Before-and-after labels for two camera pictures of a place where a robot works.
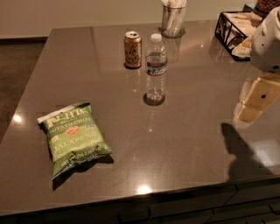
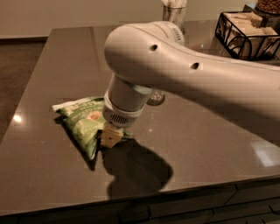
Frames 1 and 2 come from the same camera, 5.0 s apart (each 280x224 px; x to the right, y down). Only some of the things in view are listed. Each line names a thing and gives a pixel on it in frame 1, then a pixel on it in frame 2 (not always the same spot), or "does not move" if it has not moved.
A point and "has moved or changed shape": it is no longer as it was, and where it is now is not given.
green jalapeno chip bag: [73, 136] has moved or changed shape
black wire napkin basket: [235, 30] does not move
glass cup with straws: [173, 18] does not move
